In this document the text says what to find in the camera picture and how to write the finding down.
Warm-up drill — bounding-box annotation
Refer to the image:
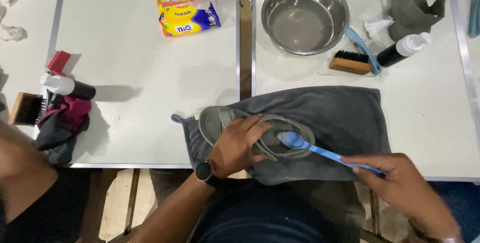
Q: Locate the person's left hand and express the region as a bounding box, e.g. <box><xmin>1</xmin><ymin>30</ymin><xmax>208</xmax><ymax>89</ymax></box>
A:
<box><xmin>208</xmin><ymin>114</ymin><xmax>274</xmax><ymax>179</ymax></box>

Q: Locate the steel bowl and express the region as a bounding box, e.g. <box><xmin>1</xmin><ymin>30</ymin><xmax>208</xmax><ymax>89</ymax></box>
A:
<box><xmin>261</xmin><ymin>0</ymin><xmax>350</xmax><ymax>56</ymax></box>

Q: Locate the teal cloth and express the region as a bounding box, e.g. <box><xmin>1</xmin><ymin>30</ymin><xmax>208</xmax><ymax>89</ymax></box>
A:
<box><xmin>467</xmin><ymin>0</ymin><xmax>480</xmax><ymax>39</ymax></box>

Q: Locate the grey towel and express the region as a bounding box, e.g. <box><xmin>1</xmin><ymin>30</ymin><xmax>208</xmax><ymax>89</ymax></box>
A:
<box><xmin>171</xmin><ymin>86</ymin><xmax>392</xmax><ymax>186</ymax></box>

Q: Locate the grey sandal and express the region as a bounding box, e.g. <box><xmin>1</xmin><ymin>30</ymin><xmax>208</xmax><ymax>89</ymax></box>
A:
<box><xmin>198</xmin><ymin>106</ymin><xmax>316</xmax><ymax>162</ymax></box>
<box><xmin>380</xmin><ymin>0</ymin><xmax>449</xmax><ymax>42</ymax></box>

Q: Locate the wooden brush with black bristles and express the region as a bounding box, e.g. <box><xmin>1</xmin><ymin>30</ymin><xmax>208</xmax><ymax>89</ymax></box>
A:
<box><xmin>329</xmin><ymin>50</ymin><xmax>373</xmax><ymax>75</ymax></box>
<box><xmin>8</xmin><ymin>92</ymin><xmax>47</xmax><ymax>126</ymax></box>

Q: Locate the blue long-handled cleaning brush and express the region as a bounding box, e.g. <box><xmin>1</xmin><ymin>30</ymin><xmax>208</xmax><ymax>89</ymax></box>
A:
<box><xmin>346</xmin><ymin>26</ymin><xmax>382</xmax><ymax>75</ymax></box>
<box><xmin>277</xmin><ymin>130</ymin><xmax>387</xmax><ymax>178</ymax></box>

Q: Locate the black bottle with white cap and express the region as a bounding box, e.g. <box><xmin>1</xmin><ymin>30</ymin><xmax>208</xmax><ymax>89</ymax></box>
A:
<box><xmin>376</xmin><ymin>32</ymin><xmax>433</xmax><ymax>68</ymax></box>
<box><xmin>40</xmin><ymin>73</ymin><xmax>97</xmax><ymax>101</ymax></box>

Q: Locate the metal table leg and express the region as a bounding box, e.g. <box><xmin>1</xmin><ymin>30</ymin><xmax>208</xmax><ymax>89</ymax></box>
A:
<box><xmin>123</xmin><ymin>169</ymin><xmax>141</xmax><ymax>235</ymax></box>
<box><xmin>369</xmin><ymin>188</ymin><xmax>382</xmax><ymax>237</ymax></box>

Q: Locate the person's right hand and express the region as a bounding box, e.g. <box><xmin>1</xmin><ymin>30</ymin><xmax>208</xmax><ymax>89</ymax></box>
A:
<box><xmin>340</xmin><ymin>153</ymin><xmax>464</xmax><ymax>240</ymax></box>

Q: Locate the maroon and grey cloth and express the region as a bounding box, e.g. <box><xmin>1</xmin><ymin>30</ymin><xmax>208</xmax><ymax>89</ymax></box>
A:
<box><xmin>34</xmin><ymin>94</ymin><xmax>92</xmax><ymax>165</ymax></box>

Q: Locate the person's dark blue shirt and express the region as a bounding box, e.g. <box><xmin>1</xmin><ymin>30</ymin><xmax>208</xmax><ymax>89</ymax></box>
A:
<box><xmin>187</xmin><ymin>178</ymin><xmax>338</xmax><ymax>243</ymax></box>

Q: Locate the yellow and blue wipes packet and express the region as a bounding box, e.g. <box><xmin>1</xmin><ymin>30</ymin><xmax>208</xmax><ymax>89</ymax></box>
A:
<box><xmin>155</xmin><ymin>0</ymin><xmax>222</xmax><ymax>38</ymax></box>

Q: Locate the crumpled white tissue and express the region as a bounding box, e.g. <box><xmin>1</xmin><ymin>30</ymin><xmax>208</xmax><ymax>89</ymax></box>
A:
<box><xmin>363</xmin><ymin>17</ymin><xmax>395</xmax><ymax>40</ymax></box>
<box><xmin>0</xmin><ymin>0</ymin><xmax>19</xmax><ymax>21</ymax></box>
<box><xmin>0</xmin><ymin>23</ymin><xmax>28</xmax><ymax>42</ymax></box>

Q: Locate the black smartwatch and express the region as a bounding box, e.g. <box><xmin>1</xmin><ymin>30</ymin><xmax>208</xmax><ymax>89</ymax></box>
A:
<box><xmin>195</xmin><ymin>159</ymin><xmax>223</xmax><ymax>188</ymax></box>

